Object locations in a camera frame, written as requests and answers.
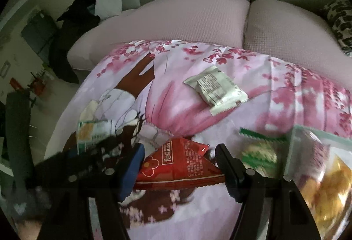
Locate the printed blanket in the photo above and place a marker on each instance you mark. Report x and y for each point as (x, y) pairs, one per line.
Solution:
(176, 108)

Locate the yellow cake packet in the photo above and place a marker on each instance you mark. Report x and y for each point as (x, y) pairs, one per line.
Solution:
(332, 190)

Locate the teal tray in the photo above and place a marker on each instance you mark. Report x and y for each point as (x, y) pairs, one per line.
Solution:
(295, 152)

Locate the dark green panel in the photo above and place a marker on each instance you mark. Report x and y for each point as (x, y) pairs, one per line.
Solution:
(16, 130)

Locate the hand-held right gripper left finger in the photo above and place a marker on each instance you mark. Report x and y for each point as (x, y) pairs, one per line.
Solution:
(132, 171)

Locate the grey sofa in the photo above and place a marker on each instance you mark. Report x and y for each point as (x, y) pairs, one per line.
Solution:
(192, 17)

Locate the red snack packet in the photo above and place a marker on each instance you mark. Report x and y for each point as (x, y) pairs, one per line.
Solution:
(176, 168)

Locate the dark cloth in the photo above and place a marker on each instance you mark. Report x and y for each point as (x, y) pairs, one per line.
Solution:
(71, 36)

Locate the black and white patterned pillow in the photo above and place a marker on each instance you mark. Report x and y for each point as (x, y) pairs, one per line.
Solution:
(341, 23)

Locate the dark cabinet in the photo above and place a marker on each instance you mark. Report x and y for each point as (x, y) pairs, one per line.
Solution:
(38, 31)

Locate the green topped cracker packet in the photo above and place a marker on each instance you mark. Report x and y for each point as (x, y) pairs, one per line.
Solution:
(92, 131)

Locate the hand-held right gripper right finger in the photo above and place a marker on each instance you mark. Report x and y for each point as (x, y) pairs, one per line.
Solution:
(229, 170)

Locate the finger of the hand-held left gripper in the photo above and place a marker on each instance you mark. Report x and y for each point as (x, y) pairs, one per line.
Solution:
(110, 145)

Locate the white green snack packet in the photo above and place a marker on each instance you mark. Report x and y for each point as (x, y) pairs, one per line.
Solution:
(217, 89)

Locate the red object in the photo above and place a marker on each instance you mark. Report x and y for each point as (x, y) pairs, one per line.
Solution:
(37, 83)

